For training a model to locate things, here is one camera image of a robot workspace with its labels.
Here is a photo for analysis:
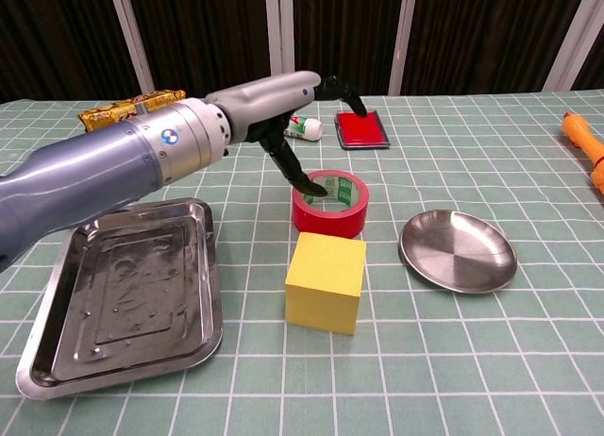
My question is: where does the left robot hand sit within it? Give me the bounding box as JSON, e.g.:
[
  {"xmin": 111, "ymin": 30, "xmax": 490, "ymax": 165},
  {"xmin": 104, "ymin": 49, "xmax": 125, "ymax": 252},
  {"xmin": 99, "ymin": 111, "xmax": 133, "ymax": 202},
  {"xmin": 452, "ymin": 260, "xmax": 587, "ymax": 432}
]
[{"xmin": 206, "ymin": 70, "xmax": 368, "ymax": 197}]

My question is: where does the red tape roll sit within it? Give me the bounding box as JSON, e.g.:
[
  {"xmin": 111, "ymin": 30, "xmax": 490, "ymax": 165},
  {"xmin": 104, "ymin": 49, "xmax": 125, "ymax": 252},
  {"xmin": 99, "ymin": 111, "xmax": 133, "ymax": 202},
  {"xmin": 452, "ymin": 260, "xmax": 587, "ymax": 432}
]
[{"xmin": 291, "ymin": 169, "xmax": 370, "ymax": 240}]

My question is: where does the yellow cube block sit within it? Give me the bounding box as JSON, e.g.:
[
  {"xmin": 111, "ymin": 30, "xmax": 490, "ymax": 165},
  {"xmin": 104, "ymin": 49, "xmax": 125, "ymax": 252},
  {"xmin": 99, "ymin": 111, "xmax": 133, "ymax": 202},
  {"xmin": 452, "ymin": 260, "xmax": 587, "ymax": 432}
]
[{"xmin": 284, "ymin": 231, "xmax": 368, "ymax": 337}]

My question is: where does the white green small bottle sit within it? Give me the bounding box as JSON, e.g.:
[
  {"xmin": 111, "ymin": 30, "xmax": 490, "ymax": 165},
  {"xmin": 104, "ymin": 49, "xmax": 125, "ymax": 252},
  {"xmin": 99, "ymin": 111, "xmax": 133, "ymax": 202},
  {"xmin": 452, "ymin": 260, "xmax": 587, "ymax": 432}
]
[{"xmin": 281, "ymin": 114, "xmax": 325, "ymax": 142}]

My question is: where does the black ribbed backdrop curtain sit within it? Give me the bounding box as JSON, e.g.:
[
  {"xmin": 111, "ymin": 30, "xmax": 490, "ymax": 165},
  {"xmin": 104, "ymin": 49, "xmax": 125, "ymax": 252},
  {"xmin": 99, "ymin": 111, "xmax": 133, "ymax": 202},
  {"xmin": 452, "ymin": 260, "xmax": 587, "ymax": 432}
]
[{"xmin": 0, "ymin": 0, "xmax": 604, "ymax": 105}]

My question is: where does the red ink pad case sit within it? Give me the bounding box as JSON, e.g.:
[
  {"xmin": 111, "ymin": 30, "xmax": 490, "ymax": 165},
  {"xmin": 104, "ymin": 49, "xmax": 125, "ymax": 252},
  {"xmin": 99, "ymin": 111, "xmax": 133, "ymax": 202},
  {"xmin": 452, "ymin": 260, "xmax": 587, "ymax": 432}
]
[{"xmin": 333, "ymin": 109, "xmax": 392, "ymax": 150}]

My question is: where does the gold biscuit package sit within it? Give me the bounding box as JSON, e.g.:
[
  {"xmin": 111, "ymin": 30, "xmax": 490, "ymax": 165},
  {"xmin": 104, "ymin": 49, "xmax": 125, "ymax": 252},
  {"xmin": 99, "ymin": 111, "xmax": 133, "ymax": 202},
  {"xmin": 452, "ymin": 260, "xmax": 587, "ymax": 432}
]
[{"xmin": 77, "ymin": 88, "xmax": 188, "ymax": 134}]

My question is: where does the rectangular steel tray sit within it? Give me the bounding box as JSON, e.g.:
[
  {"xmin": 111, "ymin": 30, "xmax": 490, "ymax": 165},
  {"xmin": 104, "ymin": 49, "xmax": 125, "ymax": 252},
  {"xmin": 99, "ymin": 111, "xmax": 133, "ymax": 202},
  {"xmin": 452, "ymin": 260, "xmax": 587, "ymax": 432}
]
[{"xmin": 16, "ymin": 197, "xmax": 224, "ymax": 400}]

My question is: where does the round steel plate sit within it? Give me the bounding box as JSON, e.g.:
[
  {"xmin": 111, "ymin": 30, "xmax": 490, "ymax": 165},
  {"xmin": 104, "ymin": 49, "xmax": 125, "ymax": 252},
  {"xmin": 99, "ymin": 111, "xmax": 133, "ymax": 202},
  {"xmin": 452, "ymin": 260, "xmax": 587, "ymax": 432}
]
[{"xmin": 398, "ymin": 209, "xmax": 518, "ymax": 294}]

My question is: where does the green checked tablecloth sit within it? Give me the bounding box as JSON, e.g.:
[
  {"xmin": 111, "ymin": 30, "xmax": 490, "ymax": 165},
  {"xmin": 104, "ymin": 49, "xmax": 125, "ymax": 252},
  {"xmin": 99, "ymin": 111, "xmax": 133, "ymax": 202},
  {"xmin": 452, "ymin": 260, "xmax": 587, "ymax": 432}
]
[{"xmin": 0, "ymin": 89, "xmax": 604, "ymax": 436}]

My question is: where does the orange toy carrot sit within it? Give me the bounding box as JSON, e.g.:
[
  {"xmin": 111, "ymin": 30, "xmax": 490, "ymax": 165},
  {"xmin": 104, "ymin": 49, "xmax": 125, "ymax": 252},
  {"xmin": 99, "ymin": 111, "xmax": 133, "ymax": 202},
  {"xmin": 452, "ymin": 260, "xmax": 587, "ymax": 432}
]
[{"xmin": 561, "ymin": 110, "xmax": 604, "ymax": 193}]

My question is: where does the white metal frame post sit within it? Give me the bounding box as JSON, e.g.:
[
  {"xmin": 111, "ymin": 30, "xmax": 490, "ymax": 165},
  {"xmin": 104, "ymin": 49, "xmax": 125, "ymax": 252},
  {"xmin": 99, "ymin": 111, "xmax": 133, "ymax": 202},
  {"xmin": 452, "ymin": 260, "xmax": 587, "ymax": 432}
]
[
  {"xmin": 263, "ymin": 0, "xmax": 296, "ymax": 86},
  {"xmin": 387, "ymin": 0, "xmax": 419, "ymax": 96},
  {"xmin": 542, "ymin": 0, "xmax": 604, "ymax": 92},
  {"xmin": 107, "ymin": 0, "xmax": 156, "ymax": 93}
]

